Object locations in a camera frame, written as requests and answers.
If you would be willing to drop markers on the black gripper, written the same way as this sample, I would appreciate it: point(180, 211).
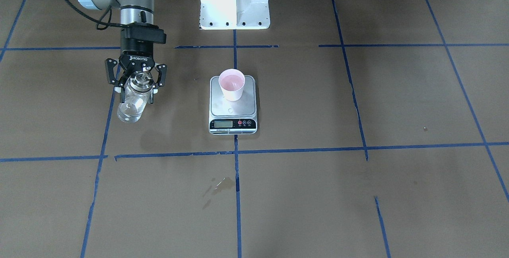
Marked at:
point(135, 56)

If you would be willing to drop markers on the glass sauce bottle metal spout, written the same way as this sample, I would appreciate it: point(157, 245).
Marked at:
point(137, 92)

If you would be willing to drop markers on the pink paper cup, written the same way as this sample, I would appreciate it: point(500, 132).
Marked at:
point(232, 83)

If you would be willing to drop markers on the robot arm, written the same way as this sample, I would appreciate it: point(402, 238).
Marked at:
point(131, 11)

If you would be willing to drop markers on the silver kitchen scale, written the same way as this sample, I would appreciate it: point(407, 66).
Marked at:
point(233, 117)

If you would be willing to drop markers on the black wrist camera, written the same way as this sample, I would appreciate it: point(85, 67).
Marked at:
point(144, 33)

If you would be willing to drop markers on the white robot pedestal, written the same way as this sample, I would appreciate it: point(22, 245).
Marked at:
point(234, 15)

